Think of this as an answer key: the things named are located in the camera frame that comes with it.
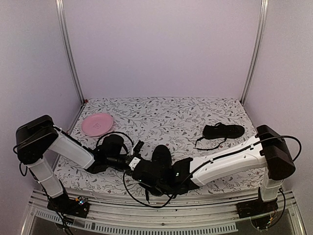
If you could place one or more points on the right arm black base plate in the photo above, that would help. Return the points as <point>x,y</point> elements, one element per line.
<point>255,207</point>

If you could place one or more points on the pink plastic plate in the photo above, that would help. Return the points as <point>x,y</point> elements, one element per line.
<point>97,124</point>

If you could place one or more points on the aluminium front rail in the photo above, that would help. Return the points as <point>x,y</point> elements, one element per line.
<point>216,214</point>

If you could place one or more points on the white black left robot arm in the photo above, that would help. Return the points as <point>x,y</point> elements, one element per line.
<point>55,159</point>

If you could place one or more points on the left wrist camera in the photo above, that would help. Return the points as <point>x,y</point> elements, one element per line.
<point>137,148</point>

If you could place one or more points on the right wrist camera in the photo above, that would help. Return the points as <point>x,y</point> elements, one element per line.
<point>133,163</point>

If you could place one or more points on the floral patterned table mat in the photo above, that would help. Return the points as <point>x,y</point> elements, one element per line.
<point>176,122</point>

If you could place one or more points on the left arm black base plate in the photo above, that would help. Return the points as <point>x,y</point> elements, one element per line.
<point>78,207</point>

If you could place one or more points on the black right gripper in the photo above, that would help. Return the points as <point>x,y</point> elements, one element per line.
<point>153,190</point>

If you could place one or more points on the aluminium frame post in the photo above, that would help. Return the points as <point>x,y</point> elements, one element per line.
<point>256,49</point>
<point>69,54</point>

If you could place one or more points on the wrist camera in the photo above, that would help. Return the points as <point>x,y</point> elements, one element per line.
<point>137,148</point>
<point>133,163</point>

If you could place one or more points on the right aluminium frame post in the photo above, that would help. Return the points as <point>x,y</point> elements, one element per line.
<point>256,49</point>

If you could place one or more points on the left aluminium frame post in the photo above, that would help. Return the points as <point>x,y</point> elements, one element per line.
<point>69,54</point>

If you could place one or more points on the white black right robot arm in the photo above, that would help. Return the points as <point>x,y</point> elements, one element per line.
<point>267,149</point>

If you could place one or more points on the black canvas shoe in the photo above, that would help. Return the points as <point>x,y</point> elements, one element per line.
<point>161,156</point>
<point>225,131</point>

